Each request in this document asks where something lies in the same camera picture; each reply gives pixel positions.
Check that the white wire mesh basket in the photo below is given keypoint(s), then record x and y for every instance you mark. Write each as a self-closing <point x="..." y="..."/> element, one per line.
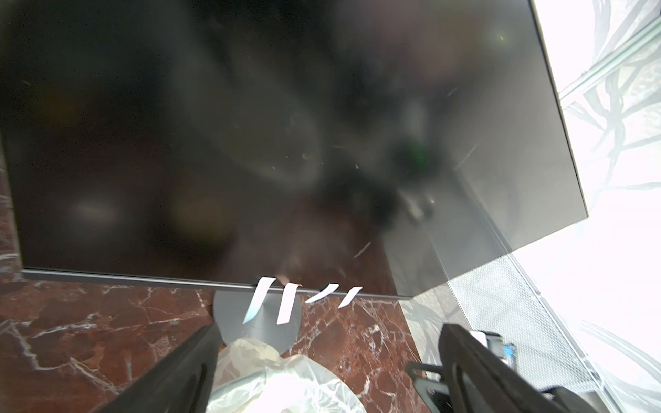
<point x="500" y="297"/>

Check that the pink sticky note bottom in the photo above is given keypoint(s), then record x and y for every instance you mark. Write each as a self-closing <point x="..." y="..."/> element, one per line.
<point x="289" y="296"/>

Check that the grey bin with plastic bag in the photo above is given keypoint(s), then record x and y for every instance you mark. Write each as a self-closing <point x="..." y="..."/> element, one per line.
<point x="251" y="376"/>

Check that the black flat monitor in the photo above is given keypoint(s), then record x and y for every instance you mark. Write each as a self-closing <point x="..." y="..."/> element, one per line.
<point x="385" y="145"/>

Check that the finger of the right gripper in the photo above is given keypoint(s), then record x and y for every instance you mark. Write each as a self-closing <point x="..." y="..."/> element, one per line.
<point x="428" y="383"/>

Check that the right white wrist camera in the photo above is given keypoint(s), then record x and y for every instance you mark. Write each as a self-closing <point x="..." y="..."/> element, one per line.
<point x="505" y="351"/>

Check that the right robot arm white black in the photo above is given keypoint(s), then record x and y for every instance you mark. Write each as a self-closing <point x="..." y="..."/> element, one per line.
<point x="564" y="398"/>

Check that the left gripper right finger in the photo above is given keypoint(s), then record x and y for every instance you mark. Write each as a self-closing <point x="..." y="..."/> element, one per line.
<point x="479" y="382"/>

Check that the grey round monitor stand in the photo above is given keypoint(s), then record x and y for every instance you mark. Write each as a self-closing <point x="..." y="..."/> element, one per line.
<point x="230" y="307"/>

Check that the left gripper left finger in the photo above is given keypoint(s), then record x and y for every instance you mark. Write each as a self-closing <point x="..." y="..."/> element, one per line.
<point x="181" y="382"/>

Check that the blue sticky note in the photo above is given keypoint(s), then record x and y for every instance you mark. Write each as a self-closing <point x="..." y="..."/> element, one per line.
<point x="325" y="292"/>
<point x="261" y="291"/>
<point x="348" y="298"/>

